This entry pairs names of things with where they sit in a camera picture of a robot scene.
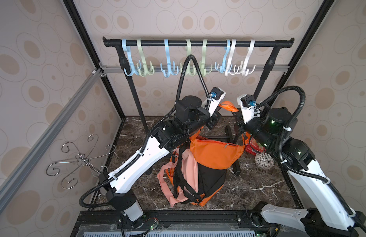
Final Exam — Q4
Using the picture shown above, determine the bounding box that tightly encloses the orange sling bag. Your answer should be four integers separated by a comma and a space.
187, 100, 252, 170

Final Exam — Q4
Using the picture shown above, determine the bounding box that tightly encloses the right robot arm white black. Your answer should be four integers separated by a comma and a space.
234, 106, 366, 237

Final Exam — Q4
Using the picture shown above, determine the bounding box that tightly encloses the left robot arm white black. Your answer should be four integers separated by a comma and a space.
97, 92, 225, 222

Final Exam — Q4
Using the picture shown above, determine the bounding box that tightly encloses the pink sling bag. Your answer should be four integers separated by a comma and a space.
157, 146, 202, 207

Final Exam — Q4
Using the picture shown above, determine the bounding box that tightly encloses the light green hook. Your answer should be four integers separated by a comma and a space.
200, 39, 213, 77
180, 39, 196, 77
136, 39, 155, 77

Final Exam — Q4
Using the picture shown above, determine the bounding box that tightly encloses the light blue hook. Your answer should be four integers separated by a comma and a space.
215, 39, 231, 74
160, 39, 179, 78
121, 39, 139, 77

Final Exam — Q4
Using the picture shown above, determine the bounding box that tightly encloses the red snack packet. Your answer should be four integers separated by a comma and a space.
245, 137, 266, 156

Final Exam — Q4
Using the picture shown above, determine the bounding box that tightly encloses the patterned round ball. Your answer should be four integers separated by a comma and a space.
255, 153, 275, 170

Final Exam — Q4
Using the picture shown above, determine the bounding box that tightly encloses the dark grey clothes rack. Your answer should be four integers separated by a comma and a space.
102, 37, 295, 175

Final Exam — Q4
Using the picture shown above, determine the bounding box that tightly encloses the chrome jewelry stand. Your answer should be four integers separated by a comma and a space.
45, 133, 116, 190

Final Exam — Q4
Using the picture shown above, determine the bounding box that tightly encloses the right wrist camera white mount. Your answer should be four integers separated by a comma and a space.
237, 94, 261, 124

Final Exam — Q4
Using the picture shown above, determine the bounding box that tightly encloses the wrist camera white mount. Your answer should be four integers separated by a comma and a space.
237, 94, 261, 124
207, 87, 226, 116

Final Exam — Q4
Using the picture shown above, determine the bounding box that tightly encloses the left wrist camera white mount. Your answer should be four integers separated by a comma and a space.
207, 87, 226, 116

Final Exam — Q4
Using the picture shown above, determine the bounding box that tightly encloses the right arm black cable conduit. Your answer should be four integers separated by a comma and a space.
255, 85, 366, 237

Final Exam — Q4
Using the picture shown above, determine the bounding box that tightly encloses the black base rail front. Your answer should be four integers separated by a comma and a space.
71, 210, 281, 237

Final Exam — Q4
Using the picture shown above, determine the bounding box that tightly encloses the black corner frame post right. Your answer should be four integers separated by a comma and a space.
273, 0, 336, 92

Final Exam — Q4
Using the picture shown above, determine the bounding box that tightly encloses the black corner frame post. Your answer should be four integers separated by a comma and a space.
62, 0, 126, 120
273, 0, 336, 92

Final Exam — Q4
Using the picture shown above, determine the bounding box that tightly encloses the black corner frame post left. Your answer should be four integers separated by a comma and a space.
62, 0, 126, 120

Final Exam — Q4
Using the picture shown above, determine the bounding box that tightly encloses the aluminium rail left wall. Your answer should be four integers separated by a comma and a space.
0, 68, 103, 215

